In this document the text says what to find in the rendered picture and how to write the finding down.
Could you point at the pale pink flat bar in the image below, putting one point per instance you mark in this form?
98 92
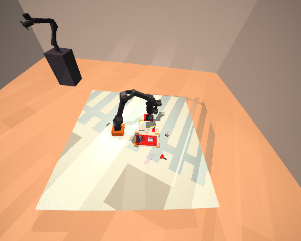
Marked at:
149 158

